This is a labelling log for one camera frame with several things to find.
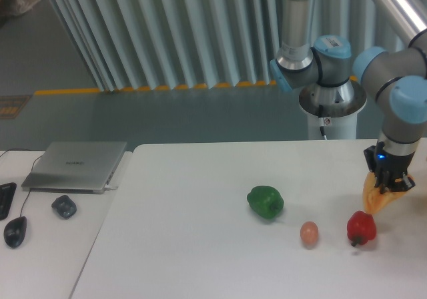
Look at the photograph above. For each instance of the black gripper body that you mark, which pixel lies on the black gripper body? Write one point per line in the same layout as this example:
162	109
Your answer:
386	167

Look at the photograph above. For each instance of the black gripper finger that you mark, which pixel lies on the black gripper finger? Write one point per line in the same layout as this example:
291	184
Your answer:
380	183
403	184

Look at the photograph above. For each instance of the triangular orange bread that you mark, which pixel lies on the triangular orange bread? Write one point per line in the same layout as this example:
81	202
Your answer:
373	199

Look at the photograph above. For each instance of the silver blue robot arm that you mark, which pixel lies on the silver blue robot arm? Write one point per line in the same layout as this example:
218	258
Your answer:
396	82

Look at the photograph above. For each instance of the red bell pepper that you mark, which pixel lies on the red bell pepper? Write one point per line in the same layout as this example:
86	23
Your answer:
361	228

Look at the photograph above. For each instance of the brown egg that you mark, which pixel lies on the brown egg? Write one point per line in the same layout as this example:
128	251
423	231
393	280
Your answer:
309	233

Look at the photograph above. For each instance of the green bell pepper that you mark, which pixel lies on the green bell pepper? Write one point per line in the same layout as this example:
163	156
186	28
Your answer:
265	201

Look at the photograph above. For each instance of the grey corrugated partition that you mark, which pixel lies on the grey corrugated partition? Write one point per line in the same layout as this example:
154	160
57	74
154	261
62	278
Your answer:
204	43

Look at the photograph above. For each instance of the silver closed laptop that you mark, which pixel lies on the silver closed laptop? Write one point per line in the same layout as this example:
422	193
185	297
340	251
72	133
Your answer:
75	166

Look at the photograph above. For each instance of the dark grey earbuds case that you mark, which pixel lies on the dark grey earbuds case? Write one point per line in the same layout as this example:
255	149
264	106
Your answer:
64	206

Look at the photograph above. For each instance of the black computer mouse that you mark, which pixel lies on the black computer mouse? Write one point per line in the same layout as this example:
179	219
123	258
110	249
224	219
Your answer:
15	231

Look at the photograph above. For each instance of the black keyboard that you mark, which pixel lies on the black keyboard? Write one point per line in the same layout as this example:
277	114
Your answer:
7	192

